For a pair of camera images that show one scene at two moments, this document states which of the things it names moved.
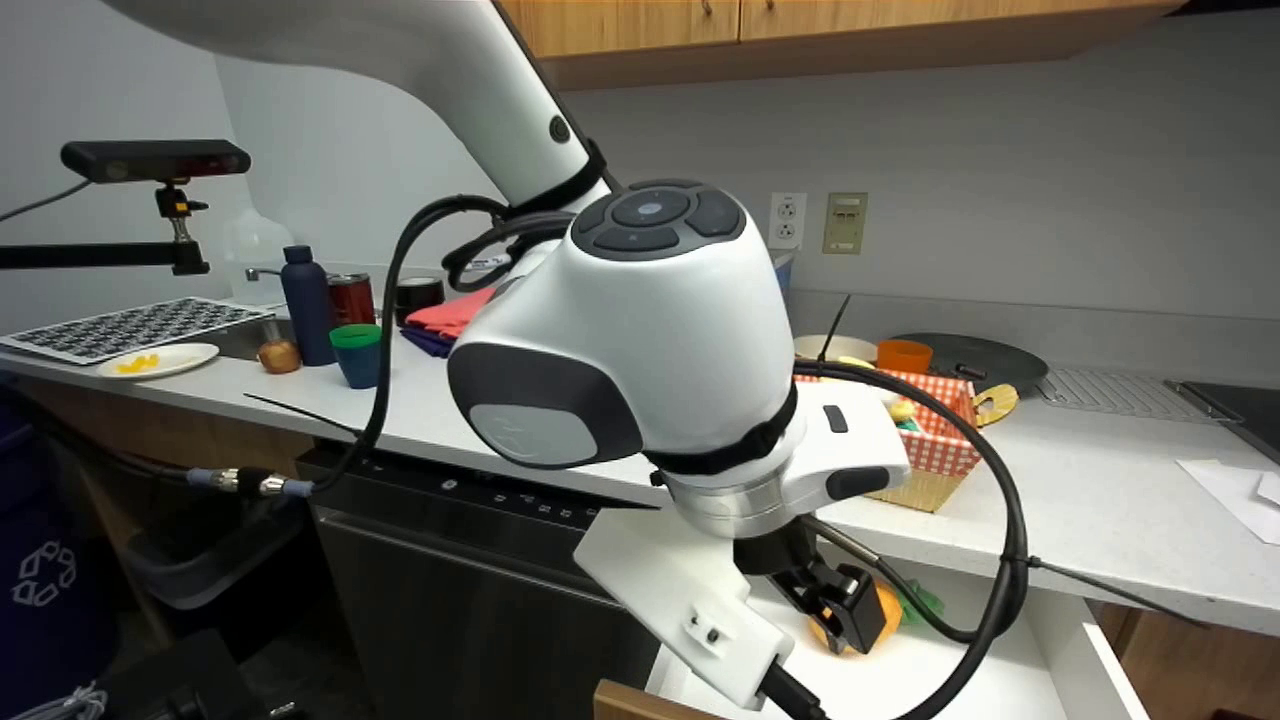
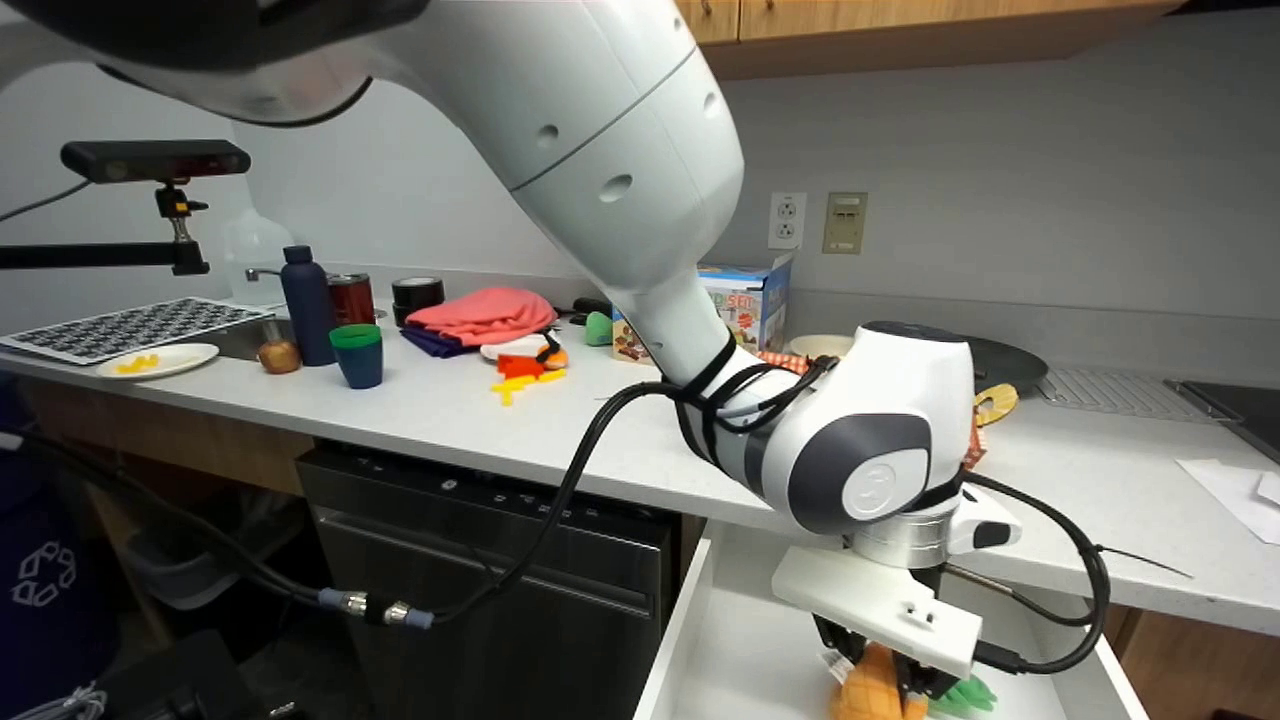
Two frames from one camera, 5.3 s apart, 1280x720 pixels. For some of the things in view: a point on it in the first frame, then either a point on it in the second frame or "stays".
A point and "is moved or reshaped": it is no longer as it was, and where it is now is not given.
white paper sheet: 1246,494 stays
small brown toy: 278,356 stays
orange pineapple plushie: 899,613 is moved or reshaped
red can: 354,301 stays
